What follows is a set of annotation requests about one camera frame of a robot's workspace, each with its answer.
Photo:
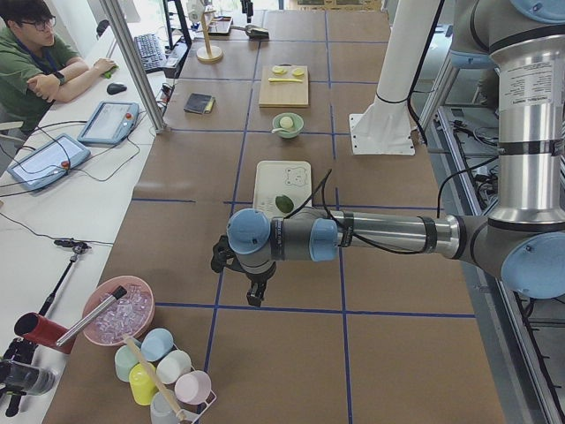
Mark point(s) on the pink cup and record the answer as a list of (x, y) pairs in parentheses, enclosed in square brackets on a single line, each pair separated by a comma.
[(193, 388)]

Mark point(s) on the teach pendant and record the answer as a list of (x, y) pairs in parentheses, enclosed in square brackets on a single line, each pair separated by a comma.
[(110, 123), (49, 163)]

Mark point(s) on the teach pendant far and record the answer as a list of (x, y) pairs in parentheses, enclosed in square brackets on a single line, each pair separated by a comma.
[(110, 123)]

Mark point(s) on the green cup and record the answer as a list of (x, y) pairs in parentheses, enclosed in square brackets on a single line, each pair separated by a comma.
[(124, 362)]

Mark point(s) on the white steamed bun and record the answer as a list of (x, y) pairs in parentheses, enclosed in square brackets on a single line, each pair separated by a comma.
[(286, 122)]

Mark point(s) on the green avocado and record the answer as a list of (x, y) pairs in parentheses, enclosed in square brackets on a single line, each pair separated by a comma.
[(284, 203)]

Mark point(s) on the blue cup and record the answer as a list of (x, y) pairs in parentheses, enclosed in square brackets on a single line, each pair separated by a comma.
[(157, 343)]

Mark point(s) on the aluminium frame post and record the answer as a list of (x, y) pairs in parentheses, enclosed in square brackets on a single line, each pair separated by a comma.
[(117, 22)]

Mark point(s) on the black keyboard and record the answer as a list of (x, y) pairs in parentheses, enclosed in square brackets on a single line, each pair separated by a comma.
[(150, 51)]

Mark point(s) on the grey yellow sponge cloth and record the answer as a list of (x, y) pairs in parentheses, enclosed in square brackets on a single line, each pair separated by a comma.
[(199, 104)]

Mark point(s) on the black computer mouse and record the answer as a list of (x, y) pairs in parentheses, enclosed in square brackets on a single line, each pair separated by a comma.
[(116, 88)]

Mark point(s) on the grey cup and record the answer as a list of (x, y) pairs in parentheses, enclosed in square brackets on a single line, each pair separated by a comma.
[(161, 412)]

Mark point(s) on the glass rack tray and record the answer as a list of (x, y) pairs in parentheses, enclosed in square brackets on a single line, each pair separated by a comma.
[(219, 26)]

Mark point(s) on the wooden cutting board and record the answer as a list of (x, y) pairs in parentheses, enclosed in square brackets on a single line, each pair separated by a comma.
[(284, 95)]

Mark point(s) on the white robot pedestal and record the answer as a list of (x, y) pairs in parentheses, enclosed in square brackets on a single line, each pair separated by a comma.
[(385, 126)]

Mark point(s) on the black selfie stick tripod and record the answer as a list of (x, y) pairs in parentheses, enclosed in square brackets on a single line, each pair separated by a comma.
[(78, 247)]

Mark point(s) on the metal ice scoop handle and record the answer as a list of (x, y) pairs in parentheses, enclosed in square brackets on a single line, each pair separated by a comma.
[(78, 327)]

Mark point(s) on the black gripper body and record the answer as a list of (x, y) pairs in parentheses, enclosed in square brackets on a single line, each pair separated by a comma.
[(259, 278)]

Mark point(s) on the red bottle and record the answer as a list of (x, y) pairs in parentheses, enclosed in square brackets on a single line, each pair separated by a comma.
[(42, 331)]

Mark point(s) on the green ceramic bowl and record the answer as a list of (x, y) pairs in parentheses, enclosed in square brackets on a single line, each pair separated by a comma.
[(294, 131)]

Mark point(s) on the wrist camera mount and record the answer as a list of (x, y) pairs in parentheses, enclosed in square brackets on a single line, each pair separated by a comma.
[(223, 255)]

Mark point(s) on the pink bowl with ice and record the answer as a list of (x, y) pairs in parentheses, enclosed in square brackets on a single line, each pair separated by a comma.
[(128, 316)]

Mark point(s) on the seated person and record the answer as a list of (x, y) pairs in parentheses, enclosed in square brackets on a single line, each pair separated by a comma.
[(37, 66)]

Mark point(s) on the white bear tray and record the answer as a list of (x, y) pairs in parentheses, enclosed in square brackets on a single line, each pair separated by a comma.
[(274, 178)]

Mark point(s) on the yellow plastic knife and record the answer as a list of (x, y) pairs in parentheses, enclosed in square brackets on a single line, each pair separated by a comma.
[(281, 80)]

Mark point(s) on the lemon slice front pair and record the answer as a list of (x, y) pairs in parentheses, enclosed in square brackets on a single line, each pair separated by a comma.
[(278, 70)]

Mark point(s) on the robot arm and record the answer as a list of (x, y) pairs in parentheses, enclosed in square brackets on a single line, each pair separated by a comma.
[(521, 241)]

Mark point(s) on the teach pendant near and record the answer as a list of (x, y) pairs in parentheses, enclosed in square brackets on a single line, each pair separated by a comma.
[(49, 163)]

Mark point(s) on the white cup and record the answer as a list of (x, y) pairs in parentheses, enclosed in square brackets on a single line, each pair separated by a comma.
[(175, 364)]

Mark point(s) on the yellow cup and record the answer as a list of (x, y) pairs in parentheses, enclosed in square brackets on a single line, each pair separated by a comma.
[(142, 386)]

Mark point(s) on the metal scoop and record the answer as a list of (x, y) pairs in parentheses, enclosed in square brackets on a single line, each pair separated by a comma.
[(253, 32)]

